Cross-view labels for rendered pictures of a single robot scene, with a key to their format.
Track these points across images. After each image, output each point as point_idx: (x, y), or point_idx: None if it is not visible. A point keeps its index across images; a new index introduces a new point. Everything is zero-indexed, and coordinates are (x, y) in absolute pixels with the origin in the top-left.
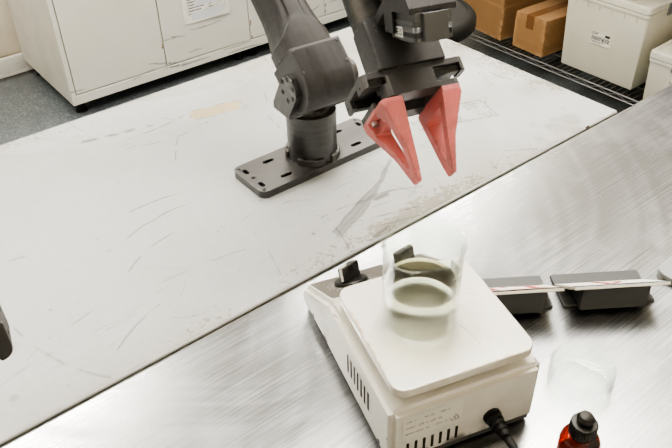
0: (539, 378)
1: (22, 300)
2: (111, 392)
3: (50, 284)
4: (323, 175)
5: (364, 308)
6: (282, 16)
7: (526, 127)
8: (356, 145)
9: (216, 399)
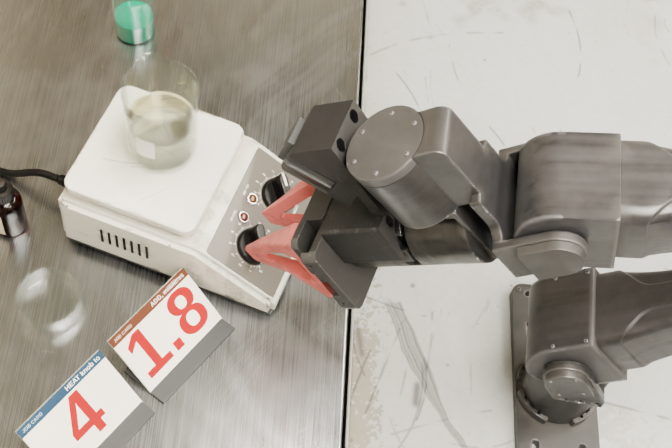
0: (83, 284)
1: (513, 50)
2: (354, 48)
3: (519, 73)
4: (507, 375)
5: (209, 126)
6: (650, 276)
7: None
8: (531, 446)
9: (286, 93)
